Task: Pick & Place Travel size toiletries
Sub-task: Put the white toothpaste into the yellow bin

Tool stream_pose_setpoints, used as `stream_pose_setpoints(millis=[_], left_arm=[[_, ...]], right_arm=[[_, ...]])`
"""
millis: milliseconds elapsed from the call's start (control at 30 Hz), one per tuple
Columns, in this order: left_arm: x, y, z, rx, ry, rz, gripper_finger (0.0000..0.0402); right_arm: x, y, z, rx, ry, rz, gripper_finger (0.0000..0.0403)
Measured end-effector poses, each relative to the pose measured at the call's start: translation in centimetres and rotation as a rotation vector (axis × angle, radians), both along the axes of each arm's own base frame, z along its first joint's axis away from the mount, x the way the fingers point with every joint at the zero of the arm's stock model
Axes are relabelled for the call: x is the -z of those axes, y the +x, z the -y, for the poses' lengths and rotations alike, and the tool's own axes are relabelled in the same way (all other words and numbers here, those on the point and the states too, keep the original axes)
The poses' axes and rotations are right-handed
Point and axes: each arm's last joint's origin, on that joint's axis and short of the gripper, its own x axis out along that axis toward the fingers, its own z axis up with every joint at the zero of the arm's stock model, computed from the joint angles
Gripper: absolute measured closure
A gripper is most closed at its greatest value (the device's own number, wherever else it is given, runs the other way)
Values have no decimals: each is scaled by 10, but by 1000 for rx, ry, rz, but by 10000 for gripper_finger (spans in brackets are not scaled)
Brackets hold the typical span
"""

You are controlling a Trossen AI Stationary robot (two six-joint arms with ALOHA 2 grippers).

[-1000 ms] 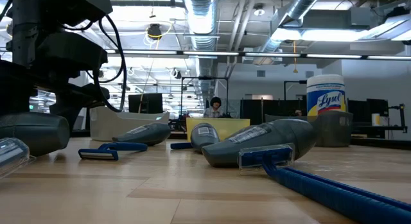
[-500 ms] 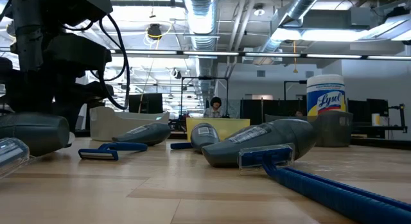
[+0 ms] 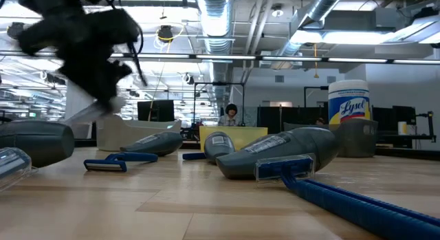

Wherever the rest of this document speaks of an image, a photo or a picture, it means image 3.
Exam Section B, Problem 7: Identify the Lysol wipes canister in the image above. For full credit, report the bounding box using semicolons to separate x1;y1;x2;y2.
327;79;372;126

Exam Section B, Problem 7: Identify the dark grey plastic bin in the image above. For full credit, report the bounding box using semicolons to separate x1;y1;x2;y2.
283;118;380;159

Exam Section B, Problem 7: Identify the yellow translucent plastic bin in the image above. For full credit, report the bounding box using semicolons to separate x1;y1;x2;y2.
199;125;269;153

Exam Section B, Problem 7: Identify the black partition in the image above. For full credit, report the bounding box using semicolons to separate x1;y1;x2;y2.
256;105;330;144

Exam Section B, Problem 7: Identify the light grey plastic bin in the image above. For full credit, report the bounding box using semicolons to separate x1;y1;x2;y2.
96;114;183;153

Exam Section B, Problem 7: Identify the clear plastic piece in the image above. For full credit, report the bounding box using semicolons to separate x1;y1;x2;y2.
0;146;39;192

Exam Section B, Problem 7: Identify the black computer monitor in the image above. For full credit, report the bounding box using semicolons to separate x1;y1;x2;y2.
371;105;417;134
137;100;175;122

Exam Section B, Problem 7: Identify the grey waste bin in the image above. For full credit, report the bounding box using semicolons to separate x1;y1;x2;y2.
70;122;92;140

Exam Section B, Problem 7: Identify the yellow hanging cord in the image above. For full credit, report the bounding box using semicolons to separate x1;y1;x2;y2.
312;43;320;79

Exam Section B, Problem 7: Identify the silver ventilation duct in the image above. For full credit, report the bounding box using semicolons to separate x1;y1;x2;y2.
271;0;347;69
196;0;235;107

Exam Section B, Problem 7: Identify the blue disposable razor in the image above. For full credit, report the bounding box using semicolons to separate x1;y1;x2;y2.
181;152;208;162
83;151;160;173
254;153;440;240

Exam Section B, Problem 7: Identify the black camera stand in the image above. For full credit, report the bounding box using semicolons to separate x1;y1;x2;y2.
415;111;437;144

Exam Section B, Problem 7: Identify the white column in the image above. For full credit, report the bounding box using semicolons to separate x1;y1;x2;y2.
64;78;96;140

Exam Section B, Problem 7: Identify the hanging cable reel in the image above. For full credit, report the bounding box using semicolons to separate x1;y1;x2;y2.
5;21;27;41
156;24;175;44

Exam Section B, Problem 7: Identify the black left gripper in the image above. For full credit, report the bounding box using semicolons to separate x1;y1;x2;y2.
16;8;142;112

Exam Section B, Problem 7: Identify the overhead LED light strip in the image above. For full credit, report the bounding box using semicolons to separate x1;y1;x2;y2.
0;50;440;65

